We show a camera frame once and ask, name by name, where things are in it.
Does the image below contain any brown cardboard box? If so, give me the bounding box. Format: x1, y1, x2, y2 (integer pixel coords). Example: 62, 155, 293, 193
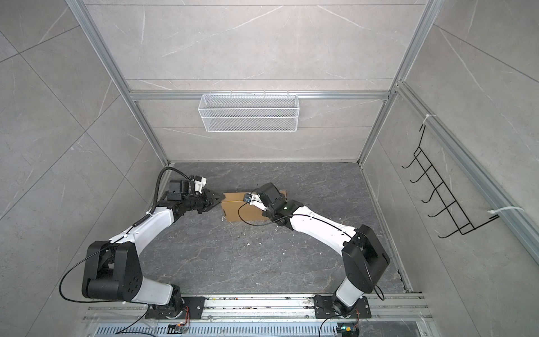
220, 192, 269, 224

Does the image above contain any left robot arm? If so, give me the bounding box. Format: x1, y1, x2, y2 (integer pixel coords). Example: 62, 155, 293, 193
81, 176, 225, 308

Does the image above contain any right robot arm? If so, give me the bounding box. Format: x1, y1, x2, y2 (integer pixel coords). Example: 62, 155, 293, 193
244, 183, 390, 317

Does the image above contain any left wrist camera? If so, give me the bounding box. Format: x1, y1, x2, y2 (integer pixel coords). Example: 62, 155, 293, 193
189, 176, 207, 194

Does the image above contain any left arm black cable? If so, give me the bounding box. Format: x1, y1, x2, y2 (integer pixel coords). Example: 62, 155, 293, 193
149, 166, 190, 216

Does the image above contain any white wire mesh basket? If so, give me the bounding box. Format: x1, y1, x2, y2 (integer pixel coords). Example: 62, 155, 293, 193
198, 94, 300, 133

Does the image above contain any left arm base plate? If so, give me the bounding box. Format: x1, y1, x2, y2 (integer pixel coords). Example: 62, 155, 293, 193
145, 296, 206, 320

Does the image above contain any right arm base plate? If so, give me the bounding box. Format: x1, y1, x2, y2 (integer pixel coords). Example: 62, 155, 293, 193
313, 295, 372, 319

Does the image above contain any aluminium mounting rail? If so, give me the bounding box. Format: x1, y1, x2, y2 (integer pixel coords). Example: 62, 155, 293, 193
82, 293, 435, 324

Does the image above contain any black wire hook rack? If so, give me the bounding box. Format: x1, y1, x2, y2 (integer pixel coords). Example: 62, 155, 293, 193
401, 125, 500, 240

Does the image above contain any white cable tie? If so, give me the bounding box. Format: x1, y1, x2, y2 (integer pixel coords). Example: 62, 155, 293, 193
487, 206, 525, 215

